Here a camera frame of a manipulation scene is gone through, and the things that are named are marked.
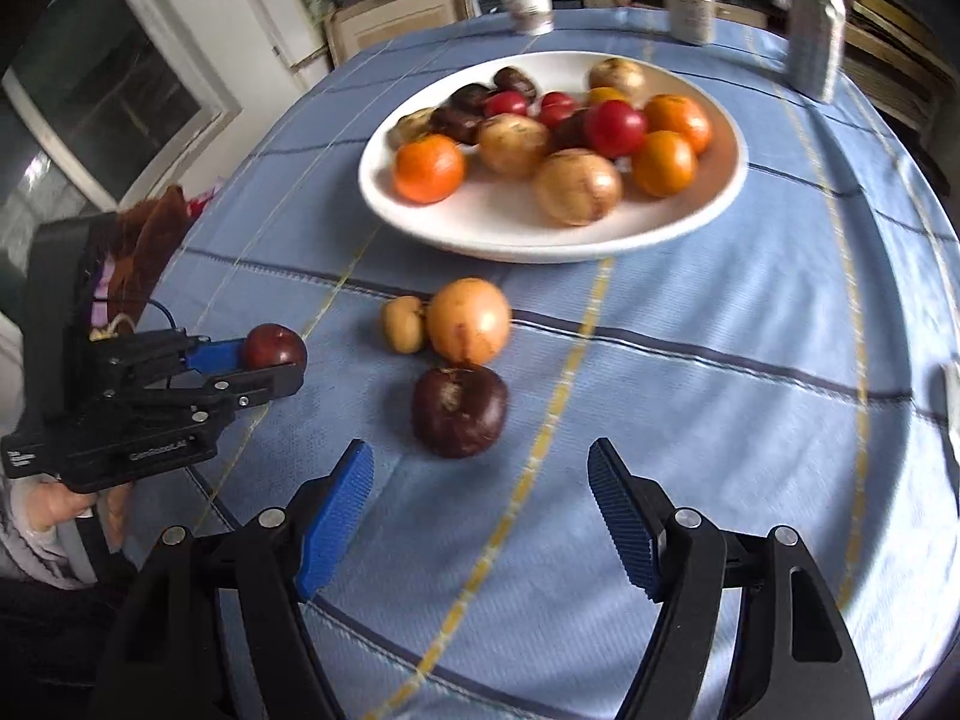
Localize dark red plum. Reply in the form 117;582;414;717
241;323;308;371

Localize small tan longan fruit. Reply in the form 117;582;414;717
381;296;427;355

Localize pale orange round fruit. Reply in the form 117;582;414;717
425;278;512;366

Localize large orange tangerine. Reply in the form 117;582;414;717
392;135;467;205

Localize yellow passion fruit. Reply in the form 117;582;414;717
532;148;623;226
477;114;551;179
587;57;646;101
387;107;434;149

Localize yellow passion fruit front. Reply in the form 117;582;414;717
532;148;623;226

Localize small orange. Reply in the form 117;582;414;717
631;130;698;199

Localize red tomato front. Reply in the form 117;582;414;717
584;99;647;161

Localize dark purple plum front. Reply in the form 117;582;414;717
553;109;590;151

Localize red cherry tomato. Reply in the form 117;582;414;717
483;89;527;119

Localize red tomato low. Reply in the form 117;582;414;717
540;91;579;110

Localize yellow green orange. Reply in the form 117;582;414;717
587;86;631;107

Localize person left hand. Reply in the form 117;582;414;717
11;479;132;550

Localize blue checked tablecloth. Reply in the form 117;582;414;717
127;10;958;718

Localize white framed window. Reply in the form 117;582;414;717
2;0;241;211

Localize white ceramic plate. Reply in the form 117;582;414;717
358;50;748;263

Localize crumpled white tissue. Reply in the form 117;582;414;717
944;358;960;458

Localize framed wooden panel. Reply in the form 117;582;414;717
324;0;478;67

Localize white paper cup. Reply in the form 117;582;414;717
498;0;553;36

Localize white drink can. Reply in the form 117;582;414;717
664;0;716;46

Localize silver ribbed bottle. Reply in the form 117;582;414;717
786;0;846;103

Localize black power adapter cable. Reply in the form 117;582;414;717
89;297;182;338

